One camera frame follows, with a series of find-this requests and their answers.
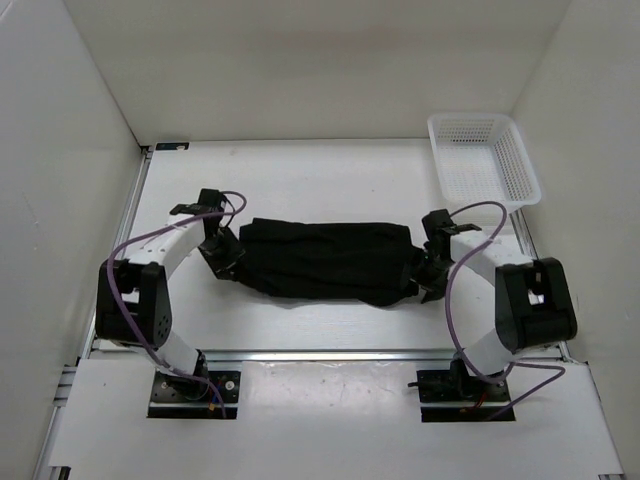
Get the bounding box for blue label sticker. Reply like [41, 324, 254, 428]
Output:
[155, 142, 190, 151]

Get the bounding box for white plastic basket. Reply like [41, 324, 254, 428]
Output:
[428, 113, 542, 212]

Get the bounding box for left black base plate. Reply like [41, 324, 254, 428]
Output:
[147, 367, 241, 420]

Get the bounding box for black shorts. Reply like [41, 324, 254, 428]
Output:
[236, 218, 420, 307]

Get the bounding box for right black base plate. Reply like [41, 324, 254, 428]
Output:
[407, 369, 511, 424]

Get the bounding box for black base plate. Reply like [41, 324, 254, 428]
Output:
[147, 367, 241, 420]
[407, 369, 511, 424]

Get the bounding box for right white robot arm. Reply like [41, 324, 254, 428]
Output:
[413, 209, 578, 401]

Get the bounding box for aluminium rail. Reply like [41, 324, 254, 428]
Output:
[79, 348, 571, 365]

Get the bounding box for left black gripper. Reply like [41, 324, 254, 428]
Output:
[195, 226, 250, 283]

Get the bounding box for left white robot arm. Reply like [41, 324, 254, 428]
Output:
[95, 189, 247, 408]

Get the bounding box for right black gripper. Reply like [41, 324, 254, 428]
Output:
[399, 244, 455, 303]

